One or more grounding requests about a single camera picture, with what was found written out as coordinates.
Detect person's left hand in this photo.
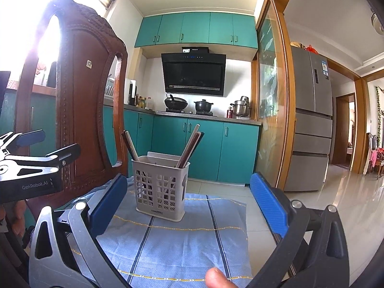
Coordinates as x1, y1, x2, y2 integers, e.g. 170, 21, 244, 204
0, 200, 27, 237

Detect light wooden chopstick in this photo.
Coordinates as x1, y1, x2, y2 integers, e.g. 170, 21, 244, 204
124, 129, 141, 161
176, 124, 200, 168

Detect glass sliding door wooden frame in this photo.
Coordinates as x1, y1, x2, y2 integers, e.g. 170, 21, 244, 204
251, 0, 296, 190

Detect black wok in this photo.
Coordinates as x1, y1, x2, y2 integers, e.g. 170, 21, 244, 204
164, 94, 188, 111

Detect carved wooden chair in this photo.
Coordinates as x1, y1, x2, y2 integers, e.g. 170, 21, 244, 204
27, 0, 128, 217

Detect teal upper kitchen cabinets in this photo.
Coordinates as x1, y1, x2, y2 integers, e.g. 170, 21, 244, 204
135, 12, 258, 49

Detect dark brown chopstick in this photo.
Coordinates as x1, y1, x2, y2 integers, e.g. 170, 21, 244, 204
176, 131, 201, 168
178, 132, 204, 168

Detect black range hood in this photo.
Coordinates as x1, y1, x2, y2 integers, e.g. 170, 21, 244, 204
162, 51, 227, 96

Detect steel stock pot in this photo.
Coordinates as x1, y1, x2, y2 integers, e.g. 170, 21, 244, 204
230, 96, 251, 117

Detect blue checked table cloth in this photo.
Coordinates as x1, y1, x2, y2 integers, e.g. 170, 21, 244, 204
96, 178, 252, 287

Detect white plastic utensil basket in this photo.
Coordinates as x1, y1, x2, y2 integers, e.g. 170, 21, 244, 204
132, 151, 189, 222

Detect black cooking pot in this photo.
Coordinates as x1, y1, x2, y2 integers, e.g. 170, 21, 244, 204
195, 99, 213, 113

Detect grey refrigerator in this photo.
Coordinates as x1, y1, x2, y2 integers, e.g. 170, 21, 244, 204
284, 46, 333, 192

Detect person's right hand thumb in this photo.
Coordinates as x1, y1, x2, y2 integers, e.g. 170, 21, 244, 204
205, 267, 237, 288

